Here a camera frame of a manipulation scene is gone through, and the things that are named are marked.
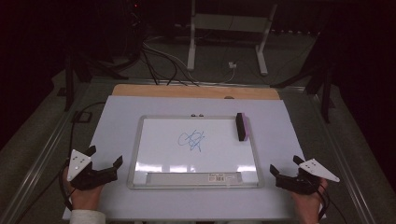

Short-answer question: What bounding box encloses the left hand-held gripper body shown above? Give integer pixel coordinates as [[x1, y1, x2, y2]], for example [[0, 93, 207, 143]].
[[65, 148, 120, 191]]

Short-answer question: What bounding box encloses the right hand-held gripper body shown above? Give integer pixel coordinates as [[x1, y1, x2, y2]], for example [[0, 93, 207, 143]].
[[275, 158, 341, 196]]

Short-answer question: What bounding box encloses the black and purple whiteboard eraser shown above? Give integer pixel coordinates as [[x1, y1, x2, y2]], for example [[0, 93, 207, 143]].
[[234, 112, 250, 143]]

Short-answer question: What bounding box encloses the person's left hand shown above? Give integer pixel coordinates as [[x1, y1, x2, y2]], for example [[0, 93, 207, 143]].
[[62, 167, 106, 212]]

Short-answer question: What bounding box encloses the person's right hand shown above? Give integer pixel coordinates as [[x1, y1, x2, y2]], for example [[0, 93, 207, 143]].
[[290, 178, 330, 224]]

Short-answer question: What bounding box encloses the black square floor plate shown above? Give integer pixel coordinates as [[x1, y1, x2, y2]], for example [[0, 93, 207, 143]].
[[71, 110, 93, 124]]

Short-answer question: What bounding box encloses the large white sheet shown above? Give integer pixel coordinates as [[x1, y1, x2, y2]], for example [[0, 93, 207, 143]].
[[62, 94, 327, 222]]

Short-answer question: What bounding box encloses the black tripod stand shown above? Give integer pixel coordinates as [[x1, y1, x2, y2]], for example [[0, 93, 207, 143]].
[[64, 50, 129, 112], [270, 46, 336, 124]]

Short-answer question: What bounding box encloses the silver framed whiteboard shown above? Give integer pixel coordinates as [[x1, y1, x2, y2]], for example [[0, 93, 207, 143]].
[[126, 113, 265, 190]]

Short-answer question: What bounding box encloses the dark equipment rack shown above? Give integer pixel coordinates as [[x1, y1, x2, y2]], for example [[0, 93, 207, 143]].
[[102, 0, 148, 64]]

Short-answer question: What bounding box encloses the white metal stand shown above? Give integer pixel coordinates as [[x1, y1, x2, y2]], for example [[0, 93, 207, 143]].
[[186, 0, 278, 77]]

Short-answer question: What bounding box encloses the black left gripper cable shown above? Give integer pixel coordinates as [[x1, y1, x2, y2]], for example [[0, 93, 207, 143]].
[[13, 101, 106, 224]]

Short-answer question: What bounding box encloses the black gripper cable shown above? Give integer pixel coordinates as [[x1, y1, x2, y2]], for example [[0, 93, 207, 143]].
[[316, 183, 348, 224], [13, 101, 106, 224]]

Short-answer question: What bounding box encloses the aluminium rail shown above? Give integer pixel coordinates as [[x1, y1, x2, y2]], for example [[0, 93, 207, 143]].
[[306, 91, 379, 224], [90, 77, 307, 93], [0, 79, 94, 224]]

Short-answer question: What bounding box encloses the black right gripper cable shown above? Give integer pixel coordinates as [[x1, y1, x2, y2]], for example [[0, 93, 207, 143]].
[[316, 183, 348, 224]]

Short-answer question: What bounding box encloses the bundle of black cables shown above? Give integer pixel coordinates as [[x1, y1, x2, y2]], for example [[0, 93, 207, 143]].
[[140, 46, 200, 88]]

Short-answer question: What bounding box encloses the white cable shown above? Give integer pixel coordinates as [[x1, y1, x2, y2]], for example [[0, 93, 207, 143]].
[[143, 41, 237, 85]]

